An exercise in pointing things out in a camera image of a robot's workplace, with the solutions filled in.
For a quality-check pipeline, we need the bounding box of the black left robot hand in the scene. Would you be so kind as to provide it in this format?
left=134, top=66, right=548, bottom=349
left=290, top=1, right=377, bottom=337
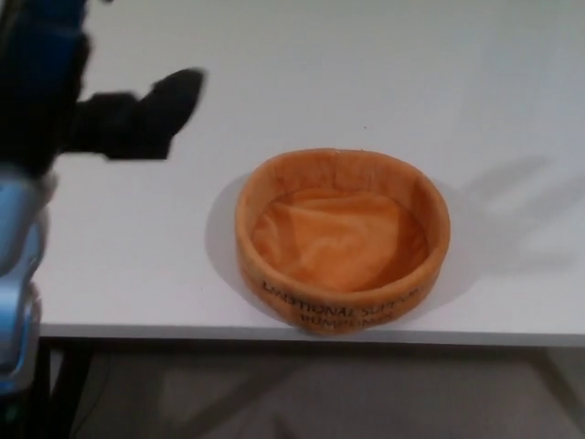
left=0, top=0, right=207, bottom=178

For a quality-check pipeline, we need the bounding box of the orange plush plate with lettering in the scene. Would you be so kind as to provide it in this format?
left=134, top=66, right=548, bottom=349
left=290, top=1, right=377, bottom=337
left=235, top=146, right=452, bottom=339

